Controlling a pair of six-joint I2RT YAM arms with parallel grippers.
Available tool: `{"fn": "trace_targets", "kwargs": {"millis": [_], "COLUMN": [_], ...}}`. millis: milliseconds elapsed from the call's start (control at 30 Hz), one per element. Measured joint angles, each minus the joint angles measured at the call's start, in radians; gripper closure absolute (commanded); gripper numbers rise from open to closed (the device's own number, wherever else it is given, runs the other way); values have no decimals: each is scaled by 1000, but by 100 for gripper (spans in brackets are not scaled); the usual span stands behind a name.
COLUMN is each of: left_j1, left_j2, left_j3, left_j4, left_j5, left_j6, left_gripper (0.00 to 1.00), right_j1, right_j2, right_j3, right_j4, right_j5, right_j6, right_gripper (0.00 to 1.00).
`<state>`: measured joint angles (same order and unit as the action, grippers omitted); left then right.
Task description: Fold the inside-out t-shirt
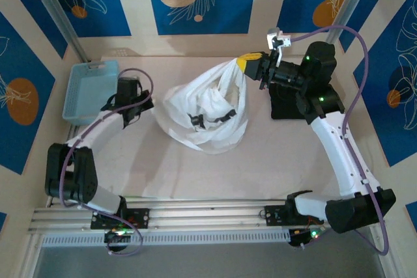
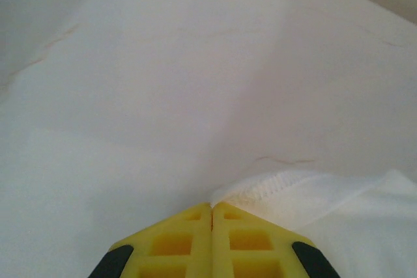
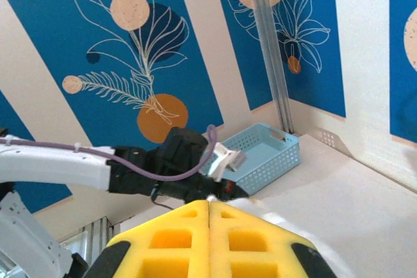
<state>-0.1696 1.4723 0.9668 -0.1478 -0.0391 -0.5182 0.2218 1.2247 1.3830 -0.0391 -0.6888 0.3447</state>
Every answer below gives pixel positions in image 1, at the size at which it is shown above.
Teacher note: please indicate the white t-shirt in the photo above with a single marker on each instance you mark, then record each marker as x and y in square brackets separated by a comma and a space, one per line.
[208, 95]

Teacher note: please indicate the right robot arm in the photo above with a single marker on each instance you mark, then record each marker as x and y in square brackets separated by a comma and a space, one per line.
[342, 157]

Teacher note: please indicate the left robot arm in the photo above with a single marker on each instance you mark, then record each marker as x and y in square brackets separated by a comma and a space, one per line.
[81, 174]

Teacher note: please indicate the folded black t-shirt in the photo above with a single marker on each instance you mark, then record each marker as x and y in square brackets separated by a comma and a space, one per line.
[283, 105]

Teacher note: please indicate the light blue plastic basket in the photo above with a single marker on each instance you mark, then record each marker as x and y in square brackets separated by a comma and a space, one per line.
[88, 89]

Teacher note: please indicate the pale table cover sheet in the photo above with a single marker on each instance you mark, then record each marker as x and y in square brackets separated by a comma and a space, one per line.
[163, 174]

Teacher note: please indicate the black left controller board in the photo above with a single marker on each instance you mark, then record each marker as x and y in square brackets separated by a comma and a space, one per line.
[115, 237]

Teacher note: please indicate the black controller board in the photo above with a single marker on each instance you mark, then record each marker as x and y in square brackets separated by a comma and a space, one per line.
[115, 237]
[299, 237]

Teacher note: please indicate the black right controller board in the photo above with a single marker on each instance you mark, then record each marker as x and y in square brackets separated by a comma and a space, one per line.
[299, 237]

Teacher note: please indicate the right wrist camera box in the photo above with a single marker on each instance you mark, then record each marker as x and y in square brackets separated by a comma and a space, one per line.
[277, 38]

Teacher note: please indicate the aluminium corner post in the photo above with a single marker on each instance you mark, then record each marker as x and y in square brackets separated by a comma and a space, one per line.
[55, 11]
[342, 8]

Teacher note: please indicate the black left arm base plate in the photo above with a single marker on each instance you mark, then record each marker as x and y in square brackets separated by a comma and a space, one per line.
[141, 217]

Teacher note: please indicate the aluminium rail frame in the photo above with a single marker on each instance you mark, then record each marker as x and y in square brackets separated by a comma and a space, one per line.
[208, 216]

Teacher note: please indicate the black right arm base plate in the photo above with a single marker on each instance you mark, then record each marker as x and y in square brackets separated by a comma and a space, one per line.
[273, 214]

